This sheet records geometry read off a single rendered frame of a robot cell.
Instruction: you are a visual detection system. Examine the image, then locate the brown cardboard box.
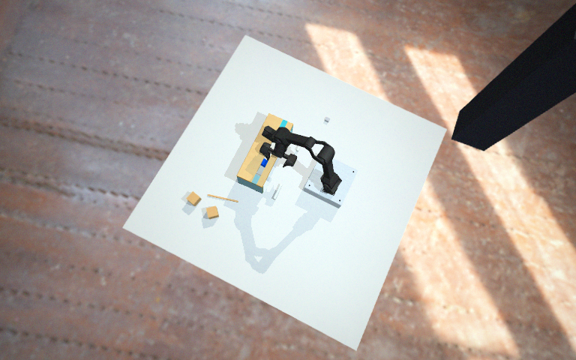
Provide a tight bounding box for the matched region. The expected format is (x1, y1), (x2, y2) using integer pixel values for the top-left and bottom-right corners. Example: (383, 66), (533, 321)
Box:
(187, 192), (202, 206)
(206, 206), (219, 219)

